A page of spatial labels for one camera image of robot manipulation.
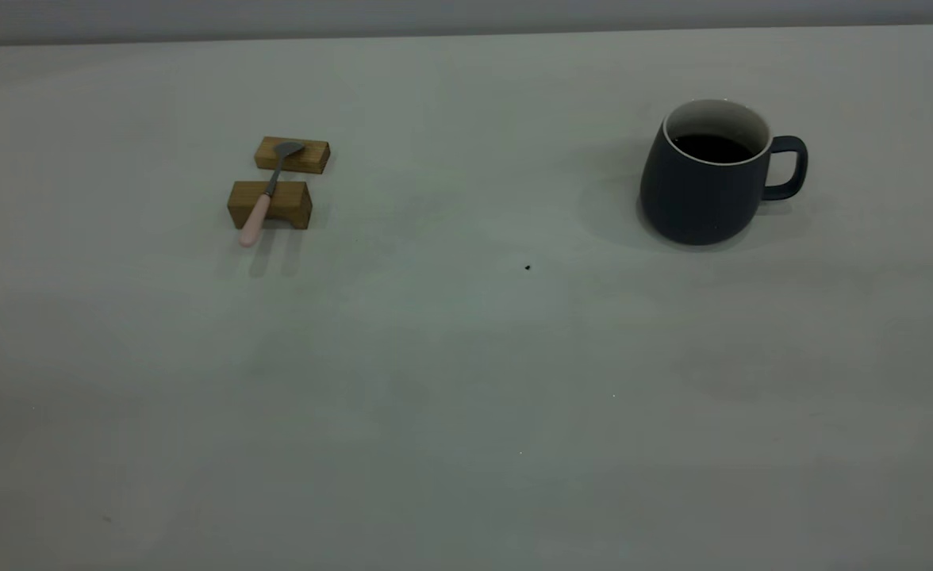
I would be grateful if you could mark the dark grey ceramic cup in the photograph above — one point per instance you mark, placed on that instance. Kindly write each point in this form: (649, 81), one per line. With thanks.
(696, 202)

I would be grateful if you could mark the dark coffee liquid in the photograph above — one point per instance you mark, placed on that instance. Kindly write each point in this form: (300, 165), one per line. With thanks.
(712, 149)

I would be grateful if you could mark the arched wooden block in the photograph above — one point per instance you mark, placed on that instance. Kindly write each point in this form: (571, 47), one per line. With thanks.
(293, 202)

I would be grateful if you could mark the flat wooden block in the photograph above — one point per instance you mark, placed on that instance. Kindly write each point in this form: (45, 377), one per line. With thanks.
(313, 159)

